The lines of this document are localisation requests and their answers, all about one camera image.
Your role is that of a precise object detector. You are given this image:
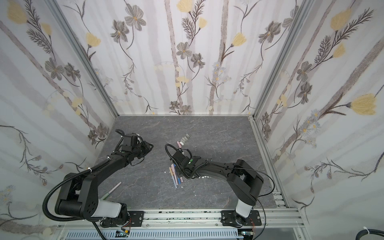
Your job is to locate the blue pen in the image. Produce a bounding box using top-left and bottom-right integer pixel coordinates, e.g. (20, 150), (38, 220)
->
(173, 164), (181, 184)

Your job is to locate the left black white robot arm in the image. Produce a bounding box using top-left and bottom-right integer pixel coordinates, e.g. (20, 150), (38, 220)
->
(55, 141), (154, 228)

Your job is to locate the light pink pen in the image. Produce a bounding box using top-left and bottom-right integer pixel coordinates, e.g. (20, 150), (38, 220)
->
(171, 164), (179, 186)

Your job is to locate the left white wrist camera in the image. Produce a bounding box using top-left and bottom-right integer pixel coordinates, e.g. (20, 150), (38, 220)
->
(121, 133), (143, 152)

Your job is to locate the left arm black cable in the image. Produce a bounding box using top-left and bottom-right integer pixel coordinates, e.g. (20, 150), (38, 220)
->
(41, 128), (127, 240)

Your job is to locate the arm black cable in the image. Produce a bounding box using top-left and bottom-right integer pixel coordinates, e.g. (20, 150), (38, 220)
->
(41, 128), (127, 240)
(164, 143), (276, 240)

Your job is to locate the grey ventilated cable duct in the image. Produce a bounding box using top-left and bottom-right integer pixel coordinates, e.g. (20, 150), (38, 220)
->
(64, 229), (244, 240)

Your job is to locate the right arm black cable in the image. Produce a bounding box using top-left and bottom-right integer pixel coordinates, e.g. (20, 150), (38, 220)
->
(164, 143), (276, 240)

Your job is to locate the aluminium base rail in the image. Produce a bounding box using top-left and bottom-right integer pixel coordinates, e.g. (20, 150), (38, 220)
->
(53, 208), (310, 240)

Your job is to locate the black hose corner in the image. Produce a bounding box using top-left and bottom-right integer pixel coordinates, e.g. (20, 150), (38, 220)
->
(355, 227), (384, 240)

